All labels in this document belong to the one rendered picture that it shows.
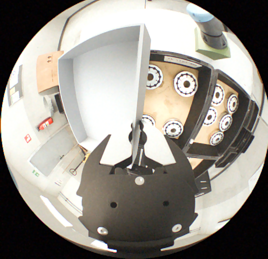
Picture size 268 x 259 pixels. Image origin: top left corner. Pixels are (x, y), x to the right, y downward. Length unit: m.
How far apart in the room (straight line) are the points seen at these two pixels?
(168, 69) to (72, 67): 0.33
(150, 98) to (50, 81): 2.55
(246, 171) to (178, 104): 3.30
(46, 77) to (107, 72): 2.53
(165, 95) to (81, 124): 0.35
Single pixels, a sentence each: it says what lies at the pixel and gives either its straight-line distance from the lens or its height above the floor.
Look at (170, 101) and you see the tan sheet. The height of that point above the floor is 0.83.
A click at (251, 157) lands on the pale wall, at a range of 3.39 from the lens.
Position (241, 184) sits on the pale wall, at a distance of 3.52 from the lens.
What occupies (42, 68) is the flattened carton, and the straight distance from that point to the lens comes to 2.70.
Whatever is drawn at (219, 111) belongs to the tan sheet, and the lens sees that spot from 0.50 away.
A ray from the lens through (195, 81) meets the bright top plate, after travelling 0.36.
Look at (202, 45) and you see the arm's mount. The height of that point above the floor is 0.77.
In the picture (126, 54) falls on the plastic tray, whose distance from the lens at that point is 0.15.
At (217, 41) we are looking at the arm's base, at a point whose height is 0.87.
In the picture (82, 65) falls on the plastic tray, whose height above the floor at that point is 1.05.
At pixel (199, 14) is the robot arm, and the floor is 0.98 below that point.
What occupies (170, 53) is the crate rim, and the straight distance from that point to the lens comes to 0.27.
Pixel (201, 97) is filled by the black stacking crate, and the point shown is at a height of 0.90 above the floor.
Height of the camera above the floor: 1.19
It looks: 54 degrees down
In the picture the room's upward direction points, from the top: 151 degrees counter-clockwise
